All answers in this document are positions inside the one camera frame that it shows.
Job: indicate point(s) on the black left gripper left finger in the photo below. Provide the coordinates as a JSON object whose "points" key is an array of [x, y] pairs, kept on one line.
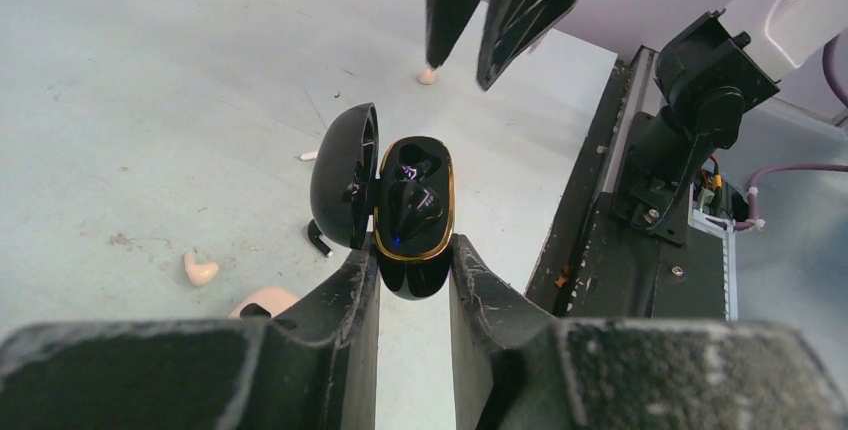
{"points": [[313, 366]]}

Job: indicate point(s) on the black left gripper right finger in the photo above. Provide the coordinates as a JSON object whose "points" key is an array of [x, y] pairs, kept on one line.
{"points": [[516, 366]]}

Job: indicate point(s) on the black earbud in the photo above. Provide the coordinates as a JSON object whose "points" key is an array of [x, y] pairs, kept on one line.
{"points": [[413, 207], [314, 235]]}

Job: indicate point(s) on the black gold-trimmed charging case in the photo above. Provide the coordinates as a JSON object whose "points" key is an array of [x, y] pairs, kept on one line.
{"points": [[349, 190]]}

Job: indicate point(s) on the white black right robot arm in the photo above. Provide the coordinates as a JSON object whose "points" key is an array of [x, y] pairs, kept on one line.
{"points": [[721, 66]]}

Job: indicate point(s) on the pink charging case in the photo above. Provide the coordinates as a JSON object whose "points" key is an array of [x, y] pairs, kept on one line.
{"points": [[266, 302]]}

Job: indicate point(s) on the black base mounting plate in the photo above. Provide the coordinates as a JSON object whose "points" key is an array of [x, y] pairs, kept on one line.
{"points": [[605, 256]]}

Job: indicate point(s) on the beige earbud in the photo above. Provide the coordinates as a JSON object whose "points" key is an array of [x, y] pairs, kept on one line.
{"points": [[199, 273]]}

